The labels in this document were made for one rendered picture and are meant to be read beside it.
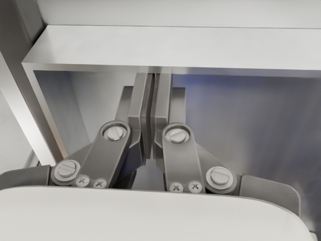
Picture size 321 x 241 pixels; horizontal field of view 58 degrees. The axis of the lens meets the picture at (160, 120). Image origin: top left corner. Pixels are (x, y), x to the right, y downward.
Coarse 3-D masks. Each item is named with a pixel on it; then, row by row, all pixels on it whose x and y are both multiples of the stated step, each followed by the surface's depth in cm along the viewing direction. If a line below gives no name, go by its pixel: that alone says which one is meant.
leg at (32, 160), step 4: (32, 152) 67; (32, 156) 66; (36, 156) 66; (28, 160) 65; (32, 160) 65; (36, 160) 65; (24, 164) 65; (28, 164) 64; (32, 164) 64; (36, 164) 65; (40, 164) 65
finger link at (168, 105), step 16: (160, 80) 13; (160, 96) 12; (176, 96) 13; (160, 112) 11; (176, 112) 12; (160, 128) 12; (160, 144) 11; (160, 160) 12; (208, 160) 11; (208, 176) 10; (224, 176) 10; (208, 192) 10; (224, 192) 10
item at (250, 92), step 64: (64, 64) 13; (128, 64) 13; (192, 64) 13; (256, 64) 13; (320, 64) 12; (64, 128) 17; (192, 128) 20; (256, 128) 20; (320, 128) 19; (320, 192) 25
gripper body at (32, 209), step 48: (0, 192) 8; (48, 192) 8; (96, 192) 8; (144, 192) 8; (0, 240) 7; (48, 240) 7; (96, 240) 7; (144, 240) 7; (192, 240) 7; (240, 240) 7; (288, 240) 7
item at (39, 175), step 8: (24, 168) 11; (32, 168) 11; (40, 168) 11; (48, 168) 11; (0, 176) 11; (8, 176) 11; (16, 176) 11; (24, 176) 11; (32, 176) 11; (40, 176) 11; (48, 176) 11; (0, 184) 10; (8, 184) 10; (16, 184) 10; (24, 184) 10; (32, 184) 10; (40, 184) 10; (48, 184) 10
